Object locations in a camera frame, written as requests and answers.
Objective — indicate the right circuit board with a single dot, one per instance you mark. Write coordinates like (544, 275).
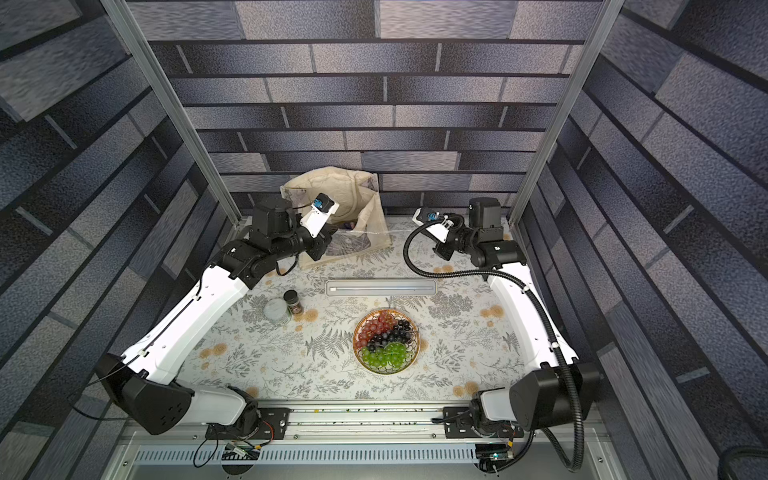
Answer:
(491, 458)

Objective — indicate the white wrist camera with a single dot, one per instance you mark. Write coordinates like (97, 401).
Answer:
(321, 209)
(439, 224)

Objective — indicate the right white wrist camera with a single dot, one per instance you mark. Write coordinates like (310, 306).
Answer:
(439, 224)

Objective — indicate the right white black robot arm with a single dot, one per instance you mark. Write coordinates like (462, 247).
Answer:
(556, 388)

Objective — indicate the cream plastic wrap dispenser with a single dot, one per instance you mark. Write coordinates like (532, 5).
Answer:
(385, 287)

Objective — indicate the small dark spice jar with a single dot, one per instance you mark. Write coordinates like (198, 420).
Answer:
(293, 302)

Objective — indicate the red grape bunch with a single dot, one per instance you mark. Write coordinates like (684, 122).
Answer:
(373, 328)

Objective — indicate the cream canvas tote bag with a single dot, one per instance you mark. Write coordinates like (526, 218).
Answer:
(359, 217)

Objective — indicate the right aluminium frame post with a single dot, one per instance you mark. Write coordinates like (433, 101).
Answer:
(593, 45)

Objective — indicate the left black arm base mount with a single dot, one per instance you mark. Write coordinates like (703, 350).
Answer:
(262, 424)

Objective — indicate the aluminium mounting rail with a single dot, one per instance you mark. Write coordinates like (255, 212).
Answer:
(346, 422)

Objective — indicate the aluminium frame post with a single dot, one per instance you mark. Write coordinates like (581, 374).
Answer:
(593, 45)
(141, 51)

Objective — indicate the black grape bunch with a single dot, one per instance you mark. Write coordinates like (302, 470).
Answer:
(402, 333)

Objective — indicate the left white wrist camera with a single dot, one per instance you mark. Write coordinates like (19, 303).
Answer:
(321, 209)

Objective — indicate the green grape bunch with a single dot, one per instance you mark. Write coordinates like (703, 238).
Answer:
(393, 357)

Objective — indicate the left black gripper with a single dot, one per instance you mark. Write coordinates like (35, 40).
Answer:
(321, 241)

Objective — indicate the clear plastic wrap sheet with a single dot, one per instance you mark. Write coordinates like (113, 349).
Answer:
(374, 255)

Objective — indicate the patterned plate with orange rim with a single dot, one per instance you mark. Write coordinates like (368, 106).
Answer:
(414, 347)

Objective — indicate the clear round lidded container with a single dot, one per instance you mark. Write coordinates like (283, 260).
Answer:
(277, 312)

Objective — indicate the left circuit board with wires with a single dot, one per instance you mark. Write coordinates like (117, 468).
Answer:
(240, 453)

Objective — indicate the slotted white cable duct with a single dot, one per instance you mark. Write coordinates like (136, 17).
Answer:
(350, 454)

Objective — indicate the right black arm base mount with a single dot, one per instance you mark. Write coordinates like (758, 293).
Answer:
(460, 423)

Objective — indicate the left aluminium frame post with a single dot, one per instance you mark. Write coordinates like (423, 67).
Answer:
(141, 51)

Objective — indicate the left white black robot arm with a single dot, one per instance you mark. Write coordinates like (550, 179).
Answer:
(142, 381)

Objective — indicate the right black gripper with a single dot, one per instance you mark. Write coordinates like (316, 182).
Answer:
(445, 246)

